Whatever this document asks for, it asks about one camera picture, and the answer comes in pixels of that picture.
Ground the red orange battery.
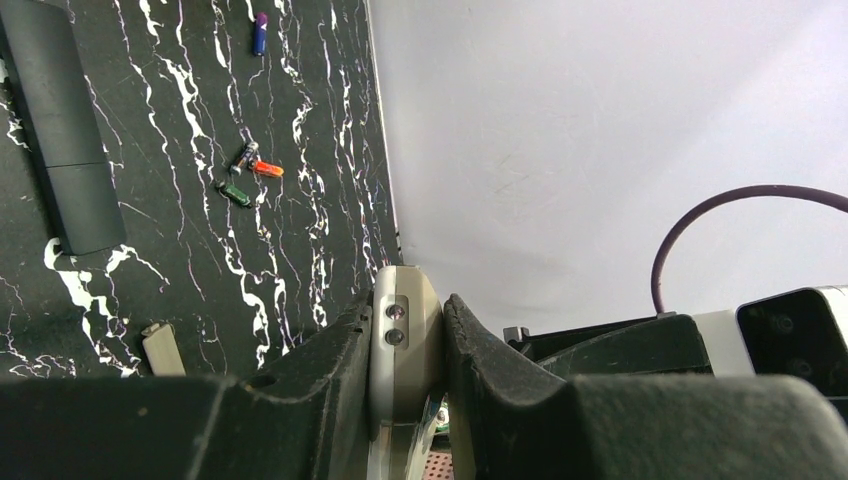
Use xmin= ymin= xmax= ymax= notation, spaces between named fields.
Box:
xmin=249 ymin=160 xmax=284 ymax=178

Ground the beige battery cover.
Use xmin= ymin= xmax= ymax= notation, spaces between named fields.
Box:
xmin=141 ymin=323 xmax=186 ymax=377

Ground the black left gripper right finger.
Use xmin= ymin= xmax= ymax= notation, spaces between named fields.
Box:
xmin=444 ymin=296 xmax=847 ymax=479

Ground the beige remote control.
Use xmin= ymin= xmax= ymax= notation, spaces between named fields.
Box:
xmin=367 ymin=266 xmax=444 ymax=479

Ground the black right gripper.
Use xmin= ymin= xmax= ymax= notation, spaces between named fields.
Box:
xmin=503 ymin=313 xmax=713 ymax=377

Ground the black cylindrical remote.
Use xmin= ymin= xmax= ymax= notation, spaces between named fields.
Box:
xmin=1 ymin=1 xmax=127 ymax=256

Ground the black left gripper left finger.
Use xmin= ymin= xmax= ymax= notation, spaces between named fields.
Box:
xmin=1 ymin=292 xmax=373 ymax=479

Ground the dark green battery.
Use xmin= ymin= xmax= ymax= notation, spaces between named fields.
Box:
xmin=214 ymin=181 xmax=254 ymax=209

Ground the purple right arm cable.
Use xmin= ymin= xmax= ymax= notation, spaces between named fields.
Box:
xmin=650 ymin=184 xmax=848 ymax=315

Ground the blue purple battery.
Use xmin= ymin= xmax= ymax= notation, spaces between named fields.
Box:
xmin=252 ymin=12 xmax=269 ymax=57

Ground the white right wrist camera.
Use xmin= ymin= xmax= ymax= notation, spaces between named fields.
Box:
xmin=693 ymin=285 xmax=847 ymax=398

